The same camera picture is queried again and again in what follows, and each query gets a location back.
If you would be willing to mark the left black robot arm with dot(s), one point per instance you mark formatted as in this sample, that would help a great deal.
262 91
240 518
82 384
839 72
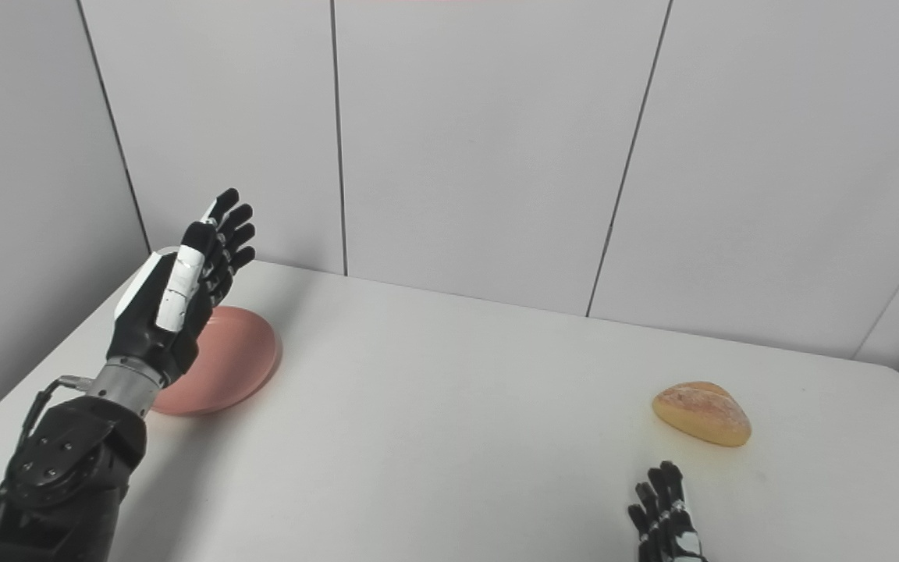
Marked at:
67 476

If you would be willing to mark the golden bread roll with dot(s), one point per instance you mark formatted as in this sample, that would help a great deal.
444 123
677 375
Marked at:
703 414

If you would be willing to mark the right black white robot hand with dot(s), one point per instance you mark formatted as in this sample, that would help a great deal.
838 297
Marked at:
672 523

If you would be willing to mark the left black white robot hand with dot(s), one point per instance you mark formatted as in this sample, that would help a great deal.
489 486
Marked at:
168 312

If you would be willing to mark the pink round plate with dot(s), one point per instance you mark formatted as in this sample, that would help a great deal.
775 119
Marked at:
227 363

